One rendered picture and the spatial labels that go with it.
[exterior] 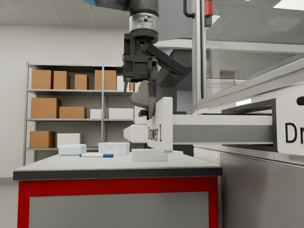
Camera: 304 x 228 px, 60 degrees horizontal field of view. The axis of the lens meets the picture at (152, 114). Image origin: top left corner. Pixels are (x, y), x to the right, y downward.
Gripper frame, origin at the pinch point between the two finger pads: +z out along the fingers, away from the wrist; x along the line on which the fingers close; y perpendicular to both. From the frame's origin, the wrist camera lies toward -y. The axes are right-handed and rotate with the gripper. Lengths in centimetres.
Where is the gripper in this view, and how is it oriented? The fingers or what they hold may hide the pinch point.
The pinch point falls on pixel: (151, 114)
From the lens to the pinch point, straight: 65.8
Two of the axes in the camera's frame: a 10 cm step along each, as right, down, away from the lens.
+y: -9.9, -0.2, -1.3
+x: 1.3, -0.7, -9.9
